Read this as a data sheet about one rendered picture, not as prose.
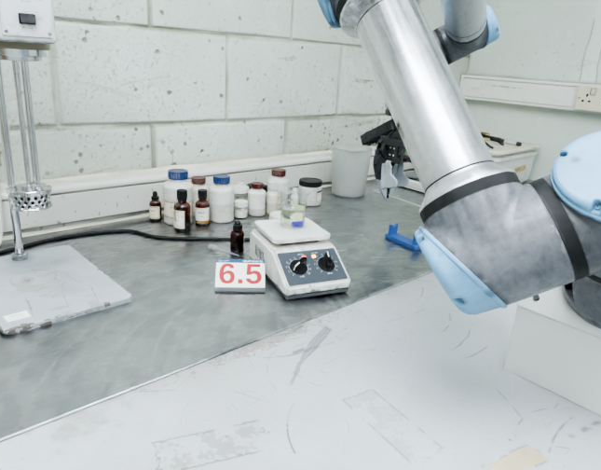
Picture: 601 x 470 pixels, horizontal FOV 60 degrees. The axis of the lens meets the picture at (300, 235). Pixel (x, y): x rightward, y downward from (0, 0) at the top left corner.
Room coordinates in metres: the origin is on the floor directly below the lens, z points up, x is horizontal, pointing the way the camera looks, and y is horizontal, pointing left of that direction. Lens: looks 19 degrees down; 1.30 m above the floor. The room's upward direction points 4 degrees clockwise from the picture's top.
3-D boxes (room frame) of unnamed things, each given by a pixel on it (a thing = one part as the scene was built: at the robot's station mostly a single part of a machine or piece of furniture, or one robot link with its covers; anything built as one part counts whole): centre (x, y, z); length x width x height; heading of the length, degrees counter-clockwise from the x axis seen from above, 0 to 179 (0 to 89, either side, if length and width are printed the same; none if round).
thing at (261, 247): (0.94, 0.01, 0.94); 0.22 x 0.13 x 0.08; 25
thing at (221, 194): (1.26, 0.20, 0.96); 0.06 x 0.06 x 0.11
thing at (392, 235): (1.17, -0.25, 0.92); 0.10 x 0.03 x 0.04; 37
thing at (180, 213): (1.16, 0.28, 0.95); 0.04 x 0.04 x 0.10
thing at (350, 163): (1.63, -0.14, 0.97); 0.18 x 0.13 x 0.15; 5
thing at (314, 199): (1.47, -0.02, 0.94); 0.07 x 0.07 x 0.07
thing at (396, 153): (1.21, -0.22, 1.14); 0.09 x 0.08 x 0.12; 37
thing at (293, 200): (0.98, 0.01, 1.02); 0.06 x 0.05 x 0.08; 92
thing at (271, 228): (0.96, 0.02, 0.98); 0.12 x 0.12 x 0.01; 25
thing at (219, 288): (0.87, 0.10, 0.92); 0.09 x 0.06 x 0.04; 97
